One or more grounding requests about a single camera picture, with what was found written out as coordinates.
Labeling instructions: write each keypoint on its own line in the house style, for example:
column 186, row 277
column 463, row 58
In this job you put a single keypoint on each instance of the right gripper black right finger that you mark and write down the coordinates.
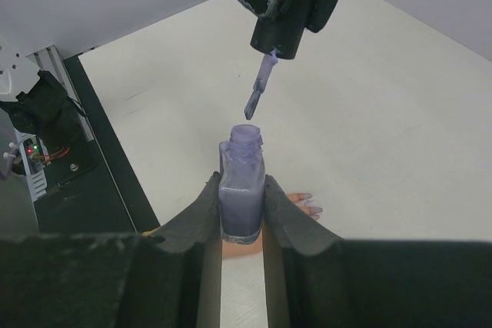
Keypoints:
column 314, row 278

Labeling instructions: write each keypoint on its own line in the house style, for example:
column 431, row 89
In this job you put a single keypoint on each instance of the mannequin hand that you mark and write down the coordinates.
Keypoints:
column 304, row 201

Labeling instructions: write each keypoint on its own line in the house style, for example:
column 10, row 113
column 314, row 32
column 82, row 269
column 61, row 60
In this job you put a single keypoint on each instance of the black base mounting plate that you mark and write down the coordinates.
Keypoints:
column 108, row 197

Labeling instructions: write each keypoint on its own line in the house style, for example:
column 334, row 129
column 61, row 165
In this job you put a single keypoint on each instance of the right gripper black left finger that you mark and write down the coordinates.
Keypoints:
column 170, row 278

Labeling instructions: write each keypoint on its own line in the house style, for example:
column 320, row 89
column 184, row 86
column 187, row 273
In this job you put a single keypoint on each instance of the purple nail polish bottle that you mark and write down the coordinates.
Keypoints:
column 241, row 188

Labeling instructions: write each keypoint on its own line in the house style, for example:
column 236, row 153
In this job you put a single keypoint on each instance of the nail polish brush cap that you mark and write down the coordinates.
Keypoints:
column 275, row 39

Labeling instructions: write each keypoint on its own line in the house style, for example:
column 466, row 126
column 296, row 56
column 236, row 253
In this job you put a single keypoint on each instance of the left white cable duct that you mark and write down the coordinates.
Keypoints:
column 33, row 155

